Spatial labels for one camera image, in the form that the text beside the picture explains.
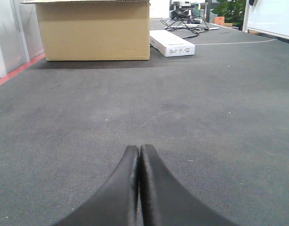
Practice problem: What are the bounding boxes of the green potted plant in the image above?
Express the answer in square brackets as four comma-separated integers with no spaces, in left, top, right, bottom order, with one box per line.
[211,0,246,28]

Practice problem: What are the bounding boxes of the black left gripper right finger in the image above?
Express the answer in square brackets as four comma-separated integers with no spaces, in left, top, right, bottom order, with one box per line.
[139,145,234,226]

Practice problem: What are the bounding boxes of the white board panel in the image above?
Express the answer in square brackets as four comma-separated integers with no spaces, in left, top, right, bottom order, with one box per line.
[242,0,289,40]

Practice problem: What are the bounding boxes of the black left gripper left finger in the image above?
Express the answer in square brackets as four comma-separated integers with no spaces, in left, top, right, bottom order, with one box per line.
[54,145,139,226]

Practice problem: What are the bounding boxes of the red tape strip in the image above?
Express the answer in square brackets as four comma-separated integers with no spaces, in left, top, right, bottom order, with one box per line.
[0,53,45,85]

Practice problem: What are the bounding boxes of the large brown cardboard box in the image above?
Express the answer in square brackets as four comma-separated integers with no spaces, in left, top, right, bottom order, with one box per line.
[22,0,150,61]

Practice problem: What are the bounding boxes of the long white carton box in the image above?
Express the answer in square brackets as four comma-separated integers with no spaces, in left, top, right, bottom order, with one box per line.
[150,30,195,57]

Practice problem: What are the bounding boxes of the tangled black cables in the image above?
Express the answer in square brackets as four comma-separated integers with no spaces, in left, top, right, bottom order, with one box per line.
[160,9,210,40]

